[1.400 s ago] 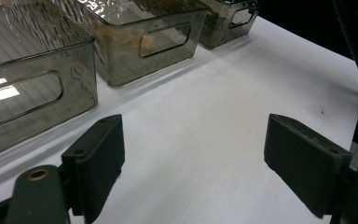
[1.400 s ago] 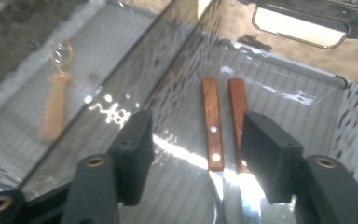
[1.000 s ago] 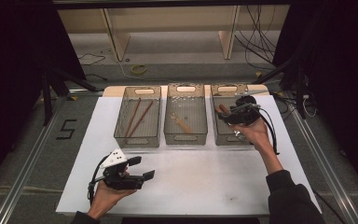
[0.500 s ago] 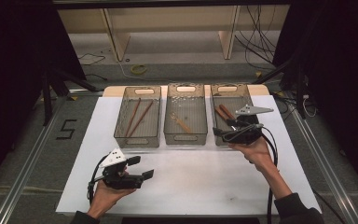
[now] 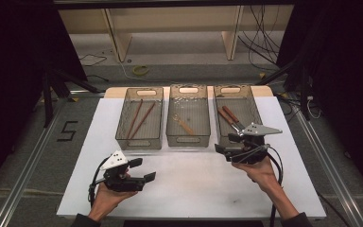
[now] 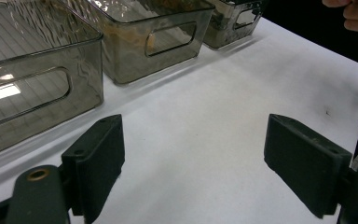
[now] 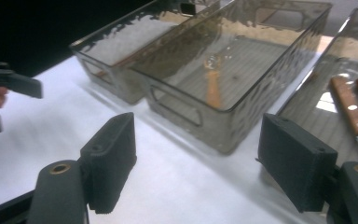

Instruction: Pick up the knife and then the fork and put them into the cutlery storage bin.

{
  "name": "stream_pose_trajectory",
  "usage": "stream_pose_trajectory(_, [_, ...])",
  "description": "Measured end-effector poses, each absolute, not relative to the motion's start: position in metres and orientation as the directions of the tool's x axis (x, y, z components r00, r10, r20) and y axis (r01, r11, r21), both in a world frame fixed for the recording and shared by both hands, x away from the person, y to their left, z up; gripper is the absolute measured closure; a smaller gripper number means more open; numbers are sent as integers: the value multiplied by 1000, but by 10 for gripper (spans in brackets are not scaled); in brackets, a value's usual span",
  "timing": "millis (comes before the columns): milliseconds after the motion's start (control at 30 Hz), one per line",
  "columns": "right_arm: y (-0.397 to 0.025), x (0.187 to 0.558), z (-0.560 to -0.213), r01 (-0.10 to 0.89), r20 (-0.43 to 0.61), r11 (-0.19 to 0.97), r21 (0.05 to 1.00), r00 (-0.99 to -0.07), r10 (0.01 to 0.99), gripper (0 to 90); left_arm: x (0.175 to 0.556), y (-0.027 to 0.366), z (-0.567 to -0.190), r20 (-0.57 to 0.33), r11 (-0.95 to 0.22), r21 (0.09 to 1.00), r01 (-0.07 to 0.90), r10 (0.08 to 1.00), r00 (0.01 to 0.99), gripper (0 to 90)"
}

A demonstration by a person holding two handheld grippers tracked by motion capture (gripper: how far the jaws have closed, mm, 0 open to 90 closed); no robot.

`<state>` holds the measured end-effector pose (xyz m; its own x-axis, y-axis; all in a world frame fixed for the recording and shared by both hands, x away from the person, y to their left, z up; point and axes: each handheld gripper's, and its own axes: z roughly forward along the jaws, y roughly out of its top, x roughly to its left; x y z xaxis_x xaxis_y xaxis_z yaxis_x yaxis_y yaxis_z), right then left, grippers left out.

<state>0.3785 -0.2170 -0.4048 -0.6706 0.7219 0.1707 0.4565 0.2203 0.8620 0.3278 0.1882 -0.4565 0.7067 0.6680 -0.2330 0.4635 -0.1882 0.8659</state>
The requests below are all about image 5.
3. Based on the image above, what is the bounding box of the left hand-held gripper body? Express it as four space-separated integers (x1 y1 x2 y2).
101 149 147 193

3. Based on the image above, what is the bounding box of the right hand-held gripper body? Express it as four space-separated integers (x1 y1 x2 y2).
223 122 284 166

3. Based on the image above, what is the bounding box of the wooden-handled metal fork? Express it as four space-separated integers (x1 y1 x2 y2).
216 108 243 134
221 105 247 131

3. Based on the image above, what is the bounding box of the smoky transparent plastic bin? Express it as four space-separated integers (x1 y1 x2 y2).
165 84 212 148
213 84 267 148
114 87 164 150

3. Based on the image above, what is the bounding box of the person's left hand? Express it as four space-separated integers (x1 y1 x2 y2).
88 171 139 222

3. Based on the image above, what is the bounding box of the person's right hand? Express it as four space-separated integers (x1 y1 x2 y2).
232 155 281 194

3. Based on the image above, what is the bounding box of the white table cover sheet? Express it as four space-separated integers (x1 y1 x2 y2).
56 95 327 220

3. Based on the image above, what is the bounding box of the black metal stand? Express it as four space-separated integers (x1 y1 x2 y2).
42 68 100 129
254 58 314 121

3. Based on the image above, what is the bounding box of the yellow tape roll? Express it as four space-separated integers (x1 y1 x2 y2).
131 64 150 77

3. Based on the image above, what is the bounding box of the black curtain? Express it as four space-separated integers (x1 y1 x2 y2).
0 0 89 198
276 0 363 204

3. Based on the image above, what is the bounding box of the light wooden shelf unit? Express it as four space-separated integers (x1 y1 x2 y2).
58 4 296 63

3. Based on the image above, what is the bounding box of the left hand-held gripper black cable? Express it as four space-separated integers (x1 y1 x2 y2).
88 156 111 206

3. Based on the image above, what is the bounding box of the hand-held gripper black cable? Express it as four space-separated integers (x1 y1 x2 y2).
88 156 111 206
232 144 285 227

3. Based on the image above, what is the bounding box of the right hand-held gripper black cable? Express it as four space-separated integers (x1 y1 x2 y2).
232 144 285 227

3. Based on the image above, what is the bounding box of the aluminium floor rail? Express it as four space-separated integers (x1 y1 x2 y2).
291 94 363 227
0 96 71 227

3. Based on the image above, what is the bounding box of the thin white floor cable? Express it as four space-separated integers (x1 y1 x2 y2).
116 59 160 83

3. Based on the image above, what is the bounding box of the bundle of black cables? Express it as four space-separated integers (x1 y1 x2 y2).
237 4 282 66

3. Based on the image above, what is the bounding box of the thin black floor cable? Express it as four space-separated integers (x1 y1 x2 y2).
78 53 108 68

